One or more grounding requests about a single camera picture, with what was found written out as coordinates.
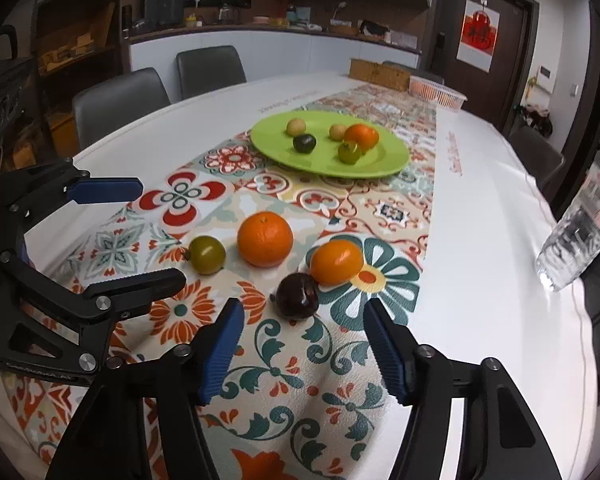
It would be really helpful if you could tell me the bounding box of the beige fruit left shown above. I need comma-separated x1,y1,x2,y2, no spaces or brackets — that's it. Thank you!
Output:
286,117,306,136

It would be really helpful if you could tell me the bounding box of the beige fruit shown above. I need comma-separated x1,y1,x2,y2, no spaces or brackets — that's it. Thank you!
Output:
329,124,348,142
286,117,306,136

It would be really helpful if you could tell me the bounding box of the green plate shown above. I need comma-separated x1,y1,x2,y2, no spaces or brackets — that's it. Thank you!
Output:
250,110,411,179

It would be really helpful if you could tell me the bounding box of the large orange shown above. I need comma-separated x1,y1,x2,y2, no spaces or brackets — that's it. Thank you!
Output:
236,211,294,268
343,124,380,153

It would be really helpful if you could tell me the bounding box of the beige fruit middle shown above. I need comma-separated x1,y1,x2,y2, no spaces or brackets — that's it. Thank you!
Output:
329,124,348,142

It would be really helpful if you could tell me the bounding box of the clear water bottle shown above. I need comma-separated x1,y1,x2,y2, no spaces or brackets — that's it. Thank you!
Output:
535,150,600,292

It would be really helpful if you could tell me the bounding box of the dark plum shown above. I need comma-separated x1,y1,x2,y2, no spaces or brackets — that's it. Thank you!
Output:
274,272,320,321
292,133,317,154

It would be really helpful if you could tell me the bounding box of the green fruit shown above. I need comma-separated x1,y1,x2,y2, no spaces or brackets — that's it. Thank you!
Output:
338,141,362,165
185,235,226,275

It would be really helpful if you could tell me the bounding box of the black coffee machine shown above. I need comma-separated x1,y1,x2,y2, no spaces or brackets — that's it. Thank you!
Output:
145,0,184,28

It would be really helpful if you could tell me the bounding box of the patterned table runner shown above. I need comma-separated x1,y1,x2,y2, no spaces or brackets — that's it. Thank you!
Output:
32,81,437,479

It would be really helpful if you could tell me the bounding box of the far left grey chair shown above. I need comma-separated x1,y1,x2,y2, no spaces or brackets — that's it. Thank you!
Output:
175,46,247,100

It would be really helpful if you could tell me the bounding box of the near left grey chair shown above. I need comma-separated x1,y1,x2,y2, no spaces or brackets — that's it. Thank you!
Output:
72,67,171,150

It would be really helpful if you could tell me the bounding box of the dark wooden door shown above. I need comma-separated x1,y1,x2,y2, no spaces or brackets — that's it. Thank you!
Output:
429,0,536,132

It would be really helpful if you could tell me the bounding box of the green fruit on plate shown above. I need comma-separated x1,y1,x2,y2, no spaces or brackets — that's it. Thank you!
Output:
338,141,362,165

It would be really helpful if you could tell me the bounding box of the small orange kumquat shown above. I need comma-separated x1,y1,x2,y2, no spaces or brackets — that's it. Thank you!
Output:
309,240,364,287

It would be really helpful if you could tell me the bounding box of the red calendar poster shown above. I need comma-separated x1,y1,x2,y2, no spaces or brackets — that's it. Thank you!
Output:
456,0,500,73

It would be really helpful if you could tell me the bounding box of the clear plastic fruit container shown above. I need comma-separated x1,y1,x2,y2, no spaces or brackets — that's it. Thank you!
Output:
408,75,468,110

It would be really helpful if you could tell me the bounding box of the right side grey chair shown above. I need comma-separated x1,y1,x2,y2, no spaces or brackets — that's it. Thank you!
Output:
508,126,565,190

